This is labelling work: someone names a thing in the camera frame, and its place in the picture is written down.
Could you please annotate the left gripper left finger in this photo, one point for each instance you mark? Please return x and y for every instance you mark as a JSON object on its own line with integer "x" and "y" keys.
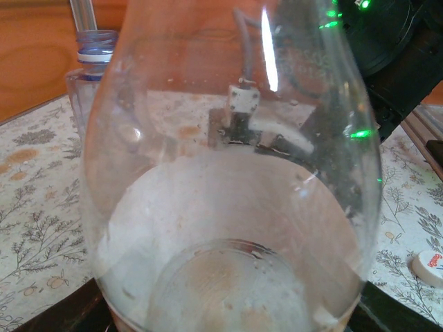
{"x": 69, "y": 314}

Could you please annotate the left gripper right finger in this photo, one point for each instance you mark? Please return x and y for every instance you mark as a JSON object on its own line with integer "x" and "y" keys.
{"x": 380, "y": 318}

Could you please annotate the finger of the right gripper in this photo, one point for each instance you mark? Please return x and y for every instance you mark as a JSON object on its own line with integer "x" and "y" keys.
{"x": 235, "y": 129}
{"x": 284, "y": 148}

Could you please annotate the white cap with red print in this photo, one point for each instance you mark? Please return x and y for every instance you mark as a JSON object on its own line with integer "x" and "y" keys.
{"x": 427, "y": 268}

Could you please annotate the large clear plastic bottle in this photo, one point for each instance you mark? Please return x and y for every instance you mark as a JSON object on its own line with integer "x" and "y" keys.
{"x": 225, "y": 214}

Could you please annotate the small blue-tinted clear bottle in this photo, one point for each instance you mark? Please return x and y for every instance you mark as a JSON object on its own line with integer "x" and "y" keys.
{"x": 95, "y": 45}

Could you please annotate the floral print tablecloth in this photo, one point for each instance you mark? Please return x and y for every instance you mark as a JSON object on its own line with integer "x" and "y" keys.
{"x": 41, "y": 207}

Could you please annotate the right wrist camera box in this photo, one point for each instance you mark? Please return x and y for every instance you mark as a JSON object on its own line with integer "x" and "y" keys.
{"x": 243, "y": 98}

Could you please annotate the long aluminium mounting rail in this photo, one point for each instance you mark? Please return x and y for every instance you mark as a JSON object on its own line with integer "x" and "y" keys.
{"x": 420, "y": 128}

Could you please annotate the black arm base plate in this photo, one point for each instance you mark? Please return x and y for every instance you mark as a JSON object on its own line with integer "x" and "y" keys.
{"x": 436, "y": 148}

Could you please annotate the aluminium frame post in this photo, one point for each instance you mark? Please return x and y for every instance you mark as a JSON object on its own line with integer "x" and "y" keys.
{"x": 83, "y": 14}

